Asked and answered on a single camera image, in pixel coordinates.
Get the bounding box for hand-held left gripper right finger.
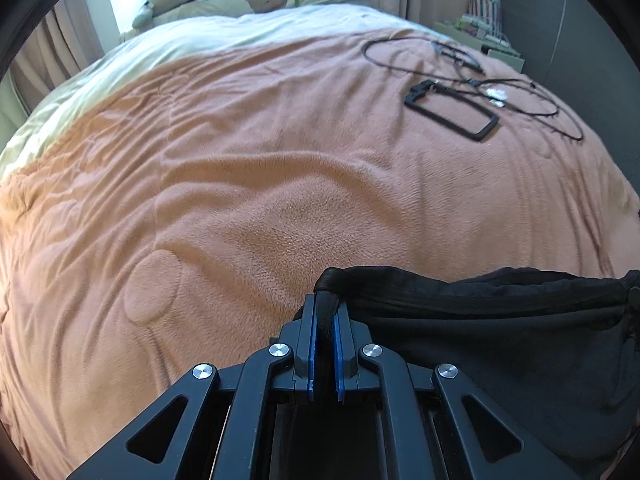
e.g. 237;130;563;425
332;305;582;480

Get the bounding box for black cable loop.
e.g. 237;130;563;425
363;37;485;75

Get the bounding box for cream duvet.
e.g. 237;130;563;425
0;4;416;176

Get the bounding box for orange fleece blanket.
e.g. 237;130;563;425
0;24;640;480

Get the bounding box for black pants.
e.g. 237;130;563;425
314;266;640;480

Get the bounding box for black cable with white plug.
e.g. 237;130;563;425
469;76;586;142

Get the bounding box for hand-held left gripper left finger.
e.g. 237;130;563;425
65;294;319;480

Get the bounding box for pale green nightstand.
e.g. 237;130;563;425
432;19;526;74

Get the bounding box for striped paper bag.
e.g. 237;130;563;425
467;0;504;37

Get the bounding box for black rectangular frame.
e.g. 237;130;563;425
404;80;501;143

